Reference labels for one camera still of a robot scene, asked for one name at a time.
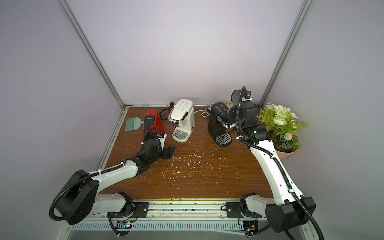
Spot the aluminium rail frame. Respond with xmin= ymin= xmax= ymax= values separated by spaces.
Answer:
xmin=56 ymin=197 xmax=316 ymax=240

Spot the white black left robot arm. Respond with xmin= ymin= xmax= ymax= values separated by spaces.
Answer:
xmin=48 ymin=128 xmax=175 ymax=225

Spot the green hand brush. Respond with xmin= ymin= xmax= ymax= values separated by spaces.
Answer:
xmin=125 ymin=118 xmax=144 ymax=133

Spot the black power cord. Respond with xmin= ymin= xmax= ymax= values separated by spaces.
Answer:
xmin=158 ymin=101 xmax=175 ymax=122

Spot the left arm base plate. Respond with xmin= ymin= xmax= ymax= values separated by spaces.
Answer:
xmin=110 ymin=202 xmax=149 ymax=219

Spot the grey blue microfiber cloth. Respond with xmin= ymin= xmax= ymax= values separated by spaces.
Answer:
xmin=227 ymin=90 xmax=244 ymax=114

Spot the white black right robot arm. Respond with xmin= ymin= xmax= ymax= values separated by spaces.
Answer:
xmin=231 ymin=87 xmax=325 ymax=240

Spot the potted artificial plant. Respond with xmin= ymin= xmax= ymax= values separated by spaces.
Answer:
xmin=257 ymin=103 xmax=310 ymax=160

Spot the white power cord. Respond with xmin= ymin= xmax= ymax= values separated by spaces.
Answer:
xmin=193 ymin=107 xmax=212 ymax=118

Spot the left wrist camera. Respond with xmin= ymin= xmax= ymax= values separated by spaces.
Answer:
xmin=156 ymin=133 xmax=167 ymax=150

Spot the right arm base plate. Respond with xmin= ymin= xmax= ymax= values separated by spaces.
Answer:
xmin=221 ymin=202 xmax=256 ymax=219

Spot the black coffee machine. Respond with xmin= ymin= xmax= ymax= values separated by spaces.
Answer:
xmin=208 ymin=102 xmax=236 ymax=147

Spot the white coffee machine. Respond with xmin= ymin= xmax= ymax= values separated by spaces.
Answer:
xmin=168 ymin=99 xmax=195 ymax=143

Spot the red coffee machine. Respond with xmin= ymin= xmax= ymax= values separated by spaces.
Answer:
xmin=143 ymin=109 xmax=165 ymax=140

